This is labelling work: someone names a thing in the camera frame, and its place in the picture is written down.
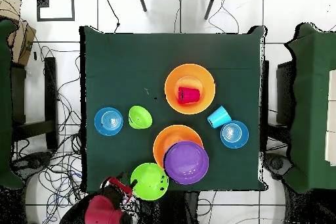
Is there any large green bowl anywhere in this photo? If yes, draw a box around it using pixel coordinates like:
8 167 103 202
130 162 170 201

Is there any purple bowl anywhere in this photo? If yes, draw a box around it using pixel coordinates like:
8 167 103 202
163 140 210 185

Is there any large orange bowl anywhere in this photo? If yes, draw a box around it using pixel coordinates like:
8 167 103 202
152 124 204 168
164 63 217 115

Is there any small green bowl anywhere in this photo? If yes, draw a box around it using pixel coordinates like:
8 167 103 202
128 105 154 130

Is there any red cup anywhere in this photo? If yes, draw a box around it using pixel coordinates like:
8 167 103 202
177 86 201 105

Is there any blue cup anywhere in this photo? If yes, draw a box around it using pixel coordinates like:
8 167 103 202
207 104 232 129

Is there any white box stack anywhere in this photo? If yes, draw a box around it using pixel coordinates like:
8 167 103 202
324 69 336 167

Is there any blue bowl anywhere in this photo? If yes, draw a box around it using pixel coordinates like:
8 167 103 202
94 106 124 137
220 120 249 149

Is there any dark green table cloth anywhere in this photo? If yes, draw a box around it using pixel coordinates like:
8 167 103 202
79 25 267 193

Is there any dark green covered table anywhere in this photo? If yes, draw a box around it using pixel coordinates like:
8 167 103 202
284 22 336 194
0 19 26 190

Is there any cardboard box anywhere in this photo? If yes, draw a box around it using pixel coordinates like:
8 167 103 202
0 0 37 67

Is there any black tripod leg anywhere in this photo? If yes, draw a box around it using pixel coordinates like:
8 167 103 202
203 0 219 20
135 0 148 12

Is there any black pedestal foot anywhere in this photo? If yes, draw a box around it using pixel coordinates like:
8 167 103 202
263 152 293 176
11 151 54 180

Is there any black metal stand frame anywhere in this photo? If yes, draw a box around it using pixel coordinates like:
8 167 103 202
10 56 60 151

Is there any black cable with connector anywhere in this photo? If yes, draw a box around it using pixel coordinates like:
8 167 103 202
102 0 121 34

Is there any black floor frame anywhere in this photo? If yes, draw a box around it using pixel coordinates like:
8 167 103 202
35 0 76 22

